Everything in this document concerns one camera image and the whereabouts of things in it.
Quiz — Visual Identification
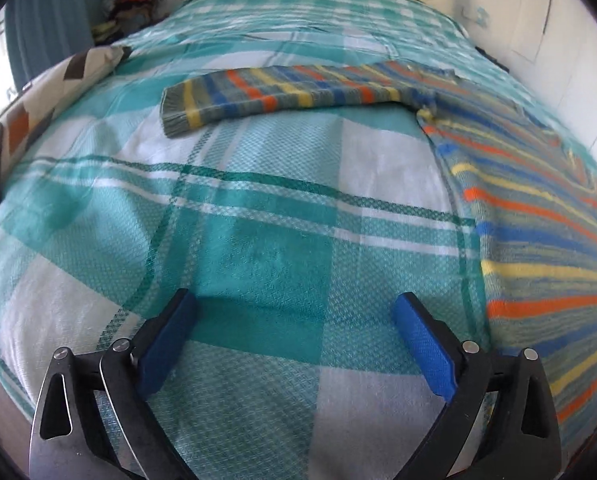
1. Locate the teal checked blanket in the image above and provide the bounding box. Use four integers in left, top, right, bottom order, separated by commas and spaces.
0, 0, 597, 480

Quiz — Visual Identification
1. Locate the striped knit sweater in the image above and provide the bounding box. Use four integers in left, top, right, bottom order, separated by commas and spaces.
161, 60, 597, 441

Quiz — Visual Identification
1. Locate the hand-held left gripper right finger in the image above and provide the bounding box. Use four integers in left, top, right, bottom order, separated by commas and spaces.
391, 291, 562, 480

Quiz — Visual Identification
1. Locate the pile of colourful clothes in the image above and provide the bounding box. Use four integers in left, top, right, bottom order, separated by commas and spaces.
91, 0, 169, 43

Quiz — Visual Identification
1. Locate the teal curtain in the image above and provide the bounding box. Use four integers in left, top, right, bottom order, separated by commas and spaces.
1, 0, 109, 86

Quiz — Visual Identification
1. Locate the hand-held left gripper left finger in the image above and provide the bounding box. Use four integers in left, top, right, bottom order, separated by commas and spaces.
28, 287, 199, 480

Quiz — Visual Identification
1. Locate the brown chevron pillow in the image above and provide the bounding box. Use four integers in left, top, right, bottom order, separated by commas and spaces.
0, 45, 134, 226

